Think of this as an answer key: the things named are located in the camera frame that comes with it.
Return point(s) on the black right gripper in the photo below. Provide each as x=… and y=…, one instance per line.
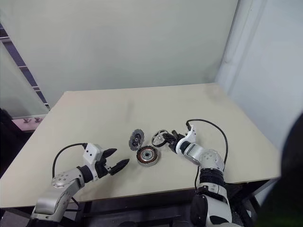
x=177, y=137

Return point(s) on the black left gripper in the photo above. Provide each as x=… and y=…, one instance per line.
x=101, y=169

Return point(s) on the round hinged housing lid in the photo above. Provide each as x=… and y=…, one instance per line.
x=136, y=140

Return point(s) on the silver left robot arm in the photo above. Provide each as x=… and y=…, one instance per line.
x=64, y=179

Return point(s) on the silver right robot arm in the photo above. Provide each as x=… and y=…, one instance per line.
x=210, y=158

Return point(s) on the small metal hook fitting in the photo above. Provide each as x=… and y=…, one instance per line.
x=26, y=120
x=37, y=119

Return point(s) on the pink ledge board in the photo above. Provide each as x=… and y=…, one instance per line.
x=20, y=125

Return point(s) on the black bulky object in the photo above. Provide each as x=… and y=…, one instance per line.
x=9, y=146

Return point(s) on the dark rounded blurry shape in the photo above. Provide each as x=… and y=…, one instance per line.
x=291, y=184

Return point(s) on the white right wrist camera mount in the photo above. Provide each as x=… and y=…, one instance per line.
x=191, y=133

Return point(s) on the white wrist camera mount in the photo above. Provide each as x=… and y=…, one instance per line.
x=91, y=152
x=191, y=133

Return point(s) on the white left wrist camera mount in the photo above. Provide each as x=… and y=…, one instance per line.
x=91, y=152

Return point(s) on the black table frame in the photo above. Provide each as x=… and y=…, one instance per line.
x=142, y=203

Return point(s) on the dark striped wall rail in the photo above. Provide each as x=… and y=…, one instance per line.
x=26, y=71

